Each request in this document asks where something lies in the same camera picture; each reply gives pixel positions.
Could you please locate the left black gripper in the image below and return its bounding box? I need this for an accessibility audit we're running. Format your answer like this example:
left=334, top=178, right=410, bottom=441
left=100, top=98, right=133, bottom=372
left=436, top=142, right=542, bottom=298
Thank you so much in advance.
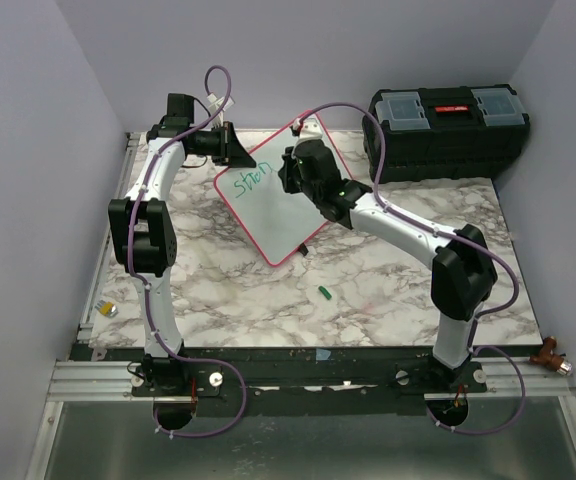
left=190, top=122, right=257, bottom=167

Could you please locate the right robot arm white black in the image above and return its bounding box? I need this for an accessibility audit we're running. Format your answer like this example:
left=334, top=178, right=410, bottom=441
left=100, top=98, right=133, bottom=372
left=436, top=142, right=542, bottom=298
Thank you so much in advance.
left=279, top=140, right=498, bottom=392

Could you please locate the black clip on whiteboard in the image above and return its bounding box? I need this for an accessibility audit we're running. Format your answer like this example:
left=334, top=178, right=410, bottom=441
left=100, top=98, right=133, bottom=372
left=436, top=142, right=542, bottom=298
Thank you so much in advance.
left=298, top=243, right=309, bottom=256

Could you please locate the green marker cap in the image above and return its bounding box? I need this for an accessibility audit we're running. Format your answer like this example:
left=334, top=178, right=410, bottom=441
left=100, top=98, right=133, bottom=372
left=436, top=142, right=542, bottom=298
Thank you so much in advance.
left=318, top=286, right=332, bottom=300

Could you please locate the black toolbox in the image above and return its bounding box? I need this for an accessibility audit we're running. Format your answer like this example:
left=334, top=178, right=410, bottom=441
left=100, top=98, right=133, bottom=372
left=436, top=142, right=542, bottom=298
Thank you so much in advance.
left=362, top=84, right=531, bottom=184

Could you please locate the aluminium frame rail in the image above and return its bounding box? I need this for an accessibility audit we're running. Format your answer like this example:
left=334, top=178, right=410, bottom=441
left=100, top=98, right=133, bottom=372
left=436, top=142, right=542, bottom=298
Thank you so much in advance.
left=47, top=132, right=142, bottom=401

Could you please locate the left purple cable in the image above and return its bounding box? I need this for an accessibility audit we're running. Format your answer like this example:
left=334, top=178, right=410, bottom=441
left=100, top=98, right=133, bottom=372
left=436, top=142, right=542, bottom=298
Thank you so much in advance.
left=126, top=64, right=248, bottom=440

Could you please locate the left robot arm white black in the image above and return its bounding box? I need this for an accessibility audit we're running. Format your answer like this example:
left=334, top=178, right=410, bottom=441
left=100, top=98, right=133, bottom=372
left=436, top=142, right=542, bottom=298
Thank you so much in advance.
left=108, top=93, right=256, bottom=395

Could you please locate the copper pipe fitting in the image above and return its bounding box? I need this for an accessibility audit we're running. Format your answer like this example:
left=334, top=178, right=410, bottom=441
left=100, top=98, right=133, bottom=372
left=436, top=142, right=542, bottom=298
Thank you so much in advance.
left=529, top=336, right=573, bottom=376

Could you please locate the small yellow connector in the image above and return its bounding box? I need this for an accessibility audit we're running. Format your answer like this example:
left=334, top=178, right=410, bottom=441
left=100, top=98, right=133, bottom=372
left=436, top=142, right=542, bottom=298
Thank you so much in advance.
left=95, top=300, right=118, bottom=318

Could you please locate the whiteboard with pink frame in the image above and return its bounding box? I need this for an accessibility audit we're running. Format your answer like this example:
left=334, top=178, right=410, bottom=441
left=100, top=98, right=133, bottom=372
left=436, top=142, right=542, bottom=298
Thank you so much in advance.
left=214, top=126, right=327, bottom=266

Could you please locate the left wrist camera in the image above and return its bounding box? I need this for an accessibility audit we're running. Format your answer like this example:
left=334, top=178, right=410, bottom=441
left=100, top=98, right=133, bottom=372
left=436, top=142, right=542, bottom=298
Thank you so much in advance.
left=207, top=93, right=235, bottom=123

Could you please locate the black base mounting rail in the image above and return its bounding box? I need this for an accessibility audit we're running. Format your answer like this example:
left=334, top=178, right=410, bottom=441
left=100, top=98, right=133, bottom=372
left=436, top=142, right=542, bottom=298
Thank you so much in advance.
left=67, top=344, right=489, bottom=417

